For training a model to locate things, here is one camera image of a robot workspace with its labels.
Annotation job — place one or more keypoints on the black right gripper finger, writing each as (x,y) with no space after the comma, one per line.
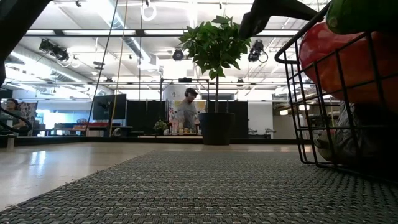
(267,11)

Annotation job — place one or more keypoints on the green cucumber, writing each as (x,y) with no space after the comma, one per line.
(360,15)

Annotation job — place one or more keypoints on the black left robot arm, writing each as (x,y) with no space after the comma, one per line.
(15,25)

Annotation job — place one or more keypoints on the green potted plant black pot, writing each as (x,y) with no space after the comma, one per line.
(214,43)

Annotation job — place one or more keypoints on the round black ceiling spotlight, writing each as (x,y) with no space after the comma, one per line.
(178,55)

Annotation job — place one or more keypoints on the black partition panel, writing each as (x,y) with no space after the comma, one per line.
(241,118)
(146,115)

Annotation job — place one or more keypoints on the white pillar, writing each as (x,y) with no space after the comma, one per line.
(169,93)

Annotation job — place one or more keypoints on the person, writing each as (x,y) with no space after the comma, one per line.
(11,107)
(186,115)

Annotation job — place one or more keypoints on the small potted flowers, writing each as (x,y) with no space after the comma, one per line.
(160,126)

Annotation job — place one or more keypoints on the black monitor screen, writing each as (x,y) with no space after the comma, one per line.
(109,107)

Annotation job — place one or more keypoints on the grey woven placemat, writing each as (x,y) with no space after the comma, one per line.
(202,193)

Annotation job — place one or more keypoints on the black ceiling truss device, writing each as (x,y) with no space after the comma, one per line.
(54,49)

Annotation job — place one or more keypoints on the floral patterned cushion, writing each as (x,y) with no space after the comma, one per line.
(29,110)

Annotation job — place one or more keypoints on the black background rig frame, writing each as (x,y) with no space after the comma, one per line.
(185,79)

